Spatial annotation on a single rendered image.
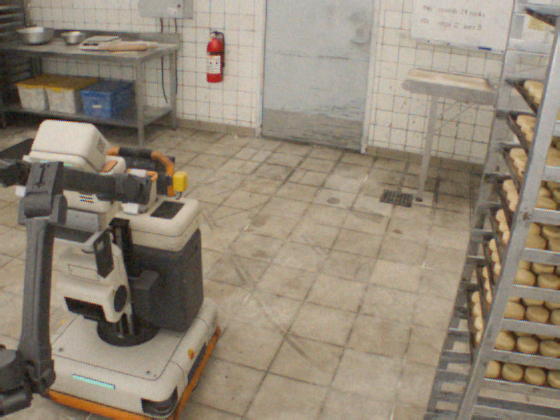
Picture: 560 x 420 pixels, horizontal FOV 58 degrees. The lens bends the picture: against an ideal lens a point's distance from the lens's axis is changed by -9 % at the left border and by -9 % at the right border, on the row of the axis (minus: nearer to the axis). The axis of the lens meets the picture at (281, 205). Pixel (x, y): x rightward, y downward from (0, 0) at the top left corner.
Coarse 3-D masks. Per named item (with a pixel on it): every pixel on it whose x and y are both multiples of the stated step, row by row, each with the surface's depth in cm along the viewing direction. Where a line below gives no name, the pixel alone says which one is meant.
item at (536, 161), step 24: (552, 48) 86; (552, 72) 86; (552, 96) 88; (552, 120) 89; (528, 168) 94; (528, 192) 96; (528, 216) 98; (504, 264) 103; (504, 288) 105; (504, 312) 108; (480, 360) 114; (480, 384) 117
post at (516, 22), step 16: (512, 16) 124; (512, 32) 125; (512, 64) 128; (496, 128) 136; (496, 160) 139; (480, 192) 145; (480, 224) 148; (464, 272) 156; (432, 384) 178; (432, 400) 179
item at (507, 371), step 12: (480, 312) 144; (480, 324) 139; (480, 336) 134; (492, 360) 126; (492, 372) 122; (504, 372) 123; (516, 372) 122; (528, 372) 122; (540, 372) 122; (552, 372) 122; (528, 384) 121; (540, 384) 121; (552, 384) 120
